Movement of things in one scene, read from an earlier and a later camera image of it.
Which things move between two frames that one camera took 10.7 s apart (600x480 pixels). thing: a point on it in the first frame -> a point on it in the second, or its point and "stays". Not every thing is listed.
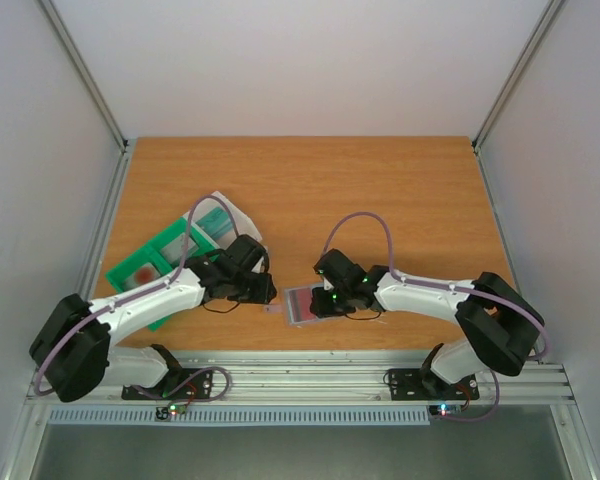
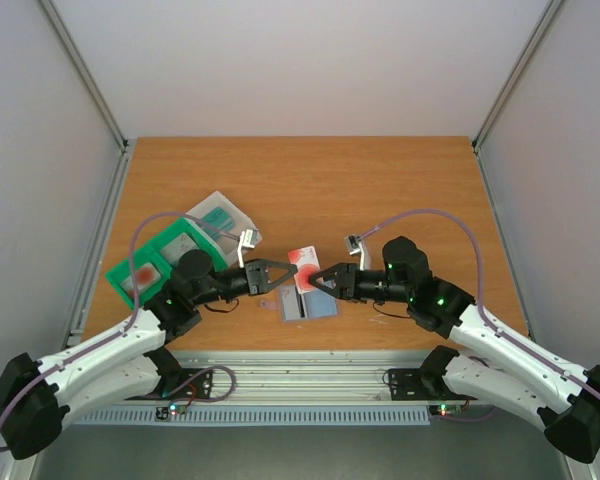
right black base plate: [417, 384] stays
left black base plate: [178, 384] stays
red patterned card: [143, 273] stays
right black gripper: [321, 303] -> [348, 281]
